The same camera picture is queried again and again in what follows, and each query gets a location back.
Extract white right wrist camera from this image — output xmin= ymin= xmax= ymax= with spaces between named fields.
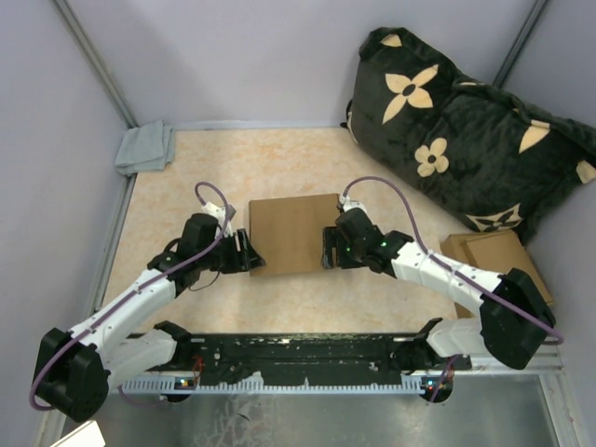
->
xmin=337 ymin=196 xmax=367 ymax=213

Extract large folded cardboard box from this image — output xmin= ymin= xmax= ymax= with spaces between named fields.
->
xmin=440 ymin=234 xmax=553 ymax=320

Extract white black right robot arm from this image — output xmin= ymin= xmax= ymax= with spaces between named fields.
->
xmin=322 ymin=208 xmax=555 ymax=370

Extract black floral plush pillow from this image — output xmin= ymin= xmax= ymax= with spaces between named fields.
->
xmin=345 ymin=27 xmax=595 ymax=241

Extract white perforated cable duct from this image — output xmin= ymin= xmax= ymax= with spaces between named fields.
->
xmin=121 ymin=373 xmax=426 ymax=395

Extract grey folded cloth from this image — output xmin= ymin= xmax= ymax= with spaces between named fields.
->
xmin=115 ymin=120 xmax=175 ymax=176

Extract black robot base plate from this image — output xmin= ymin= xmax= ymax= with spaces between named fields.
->
xmin=152 ymin=333 xmax=448 ymax=386

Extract brown cardboard box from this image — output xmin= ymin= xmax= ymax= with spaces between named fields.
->
xmin=249 ymin=194 xmax=339 ymax=277

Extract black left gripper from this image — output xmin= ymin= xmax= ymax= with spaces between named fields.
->
xmin=198 ymin=229 xmax=265 ymax=275

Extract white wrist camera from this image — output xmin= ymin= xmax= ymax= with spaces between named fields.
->
xmin=201 ymin=202 xmax=236 ymax=227
xmin=337 ymin=196 xmax=367 ymax=213

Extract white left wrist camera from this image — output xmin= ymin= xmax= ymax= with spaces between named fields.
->
xmin=201 ymin=202 xmax=236 ymax=227

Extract small folded cardboard box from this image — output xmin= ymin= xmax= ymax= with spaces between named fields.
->
xmin=460 ymin=231 xmax=556 ymax=306

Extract white sheet corner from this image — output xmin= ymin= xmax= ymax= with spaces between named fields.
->
xmin=54 ymin=421 xmax=106 ymax=447

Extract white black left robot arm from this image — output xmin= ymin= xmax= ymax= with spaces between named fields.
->
xmin=29 ymin=213 xmax=265 ymax=422

